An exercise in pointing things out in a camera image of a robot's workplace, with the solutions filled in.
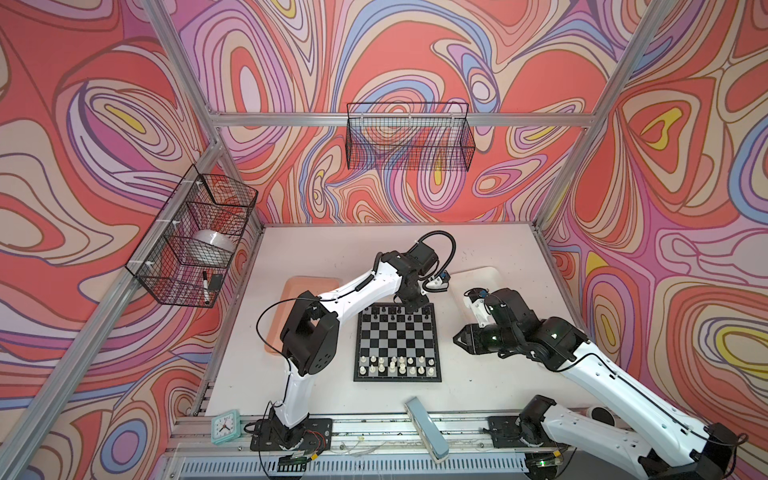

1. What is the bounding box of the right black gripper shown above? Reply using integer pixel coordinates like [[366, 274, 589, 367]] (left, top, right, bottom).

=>
[[452, 323, 521, 355]]

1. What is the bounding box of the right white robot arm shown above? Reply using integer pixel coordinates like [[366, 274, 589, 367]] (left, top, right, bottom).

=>
[[453, 288, 746, 479]]

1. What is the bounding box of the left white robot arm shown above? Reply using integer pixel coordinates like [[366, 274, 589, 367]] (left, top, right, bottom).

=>
[[270, 230, 456, 430]]

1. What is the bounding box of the black and silver chessboard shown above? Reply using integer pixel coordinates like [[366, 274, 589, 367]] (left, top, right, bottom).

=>
[[353, 303, 442, 383]]

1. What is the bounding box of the white plastic tray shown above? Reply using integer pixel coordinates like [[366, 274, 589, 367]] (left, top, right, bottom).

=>
[[448, 266, 508, 323]]

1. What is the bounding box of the grey stapler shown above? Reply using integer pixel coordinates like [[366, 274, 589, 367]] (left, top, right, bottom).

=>
[[404, 397, 450, 464]]

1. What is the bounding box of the pink plastic tray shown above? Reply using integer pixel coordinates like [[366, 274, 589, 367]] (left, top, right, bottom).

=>
[[263, 276, 341, 355]]

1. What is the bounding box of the silver tape roll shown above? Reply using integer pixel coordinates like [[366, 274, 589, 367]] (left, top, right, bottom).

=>
[[188, 229, 236, 263]]

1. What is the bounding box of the black marker pen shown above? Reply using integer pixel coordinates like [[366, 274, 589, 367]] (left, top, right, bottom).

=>
[[202, 271, 211, 305]]

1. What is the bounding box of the green alarm clock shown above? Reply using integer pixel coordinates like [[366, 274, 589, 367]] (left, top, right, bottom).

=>
[[210, 409, 242, 445]]

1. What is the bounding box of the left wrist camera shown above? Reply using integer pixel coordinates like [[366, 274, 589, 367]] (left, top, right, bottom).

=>
[[422, 271, 451, 293]]

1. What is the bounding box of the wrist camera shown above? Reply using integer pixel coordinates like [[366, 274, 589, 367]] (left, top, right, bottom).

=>
[[422, 271, 451, 293], [464, 287, 495, 328]]

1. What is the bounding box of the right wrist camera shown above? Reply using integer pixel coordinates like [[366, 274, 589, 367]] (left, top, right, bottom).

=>
[[464, 287, 495, 328]]

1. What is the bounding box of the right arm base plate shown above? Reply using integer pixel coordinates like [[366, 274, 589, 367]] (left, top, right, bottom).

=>
[[482, 415, 569, 451]]

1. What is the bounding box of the back black wire basket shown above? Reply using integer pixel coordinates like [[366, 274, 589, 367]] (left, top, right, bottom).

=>
[[345, 100, 476, 172]]

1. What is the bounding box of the black wire basket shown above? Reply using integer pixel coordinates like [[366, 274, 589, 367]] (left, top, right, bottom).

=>
[[125, 166, 258, 308], [345, 100, 476, 172]]

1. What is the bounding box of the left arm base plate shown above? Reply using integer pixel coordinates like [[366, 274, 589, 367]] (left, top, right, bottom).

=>
[[244, 417, 333, 454]]

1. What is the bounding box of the left black wire basket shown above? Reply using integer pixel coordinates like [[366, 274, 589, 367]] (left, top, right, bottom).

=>
[[125, 166, 258, 308]]

